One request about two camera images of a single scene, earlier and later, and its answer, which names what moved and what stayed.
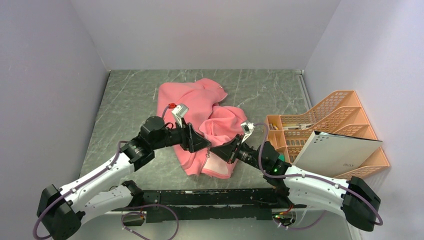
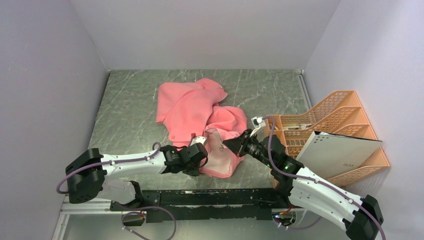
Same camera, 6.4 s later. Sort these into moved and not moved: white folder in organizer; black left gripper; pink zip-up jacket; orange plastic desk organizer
Moved: black left gripper
Not moved: white folder in organizer; pink zip-up jacket; orange plastic desk organizer
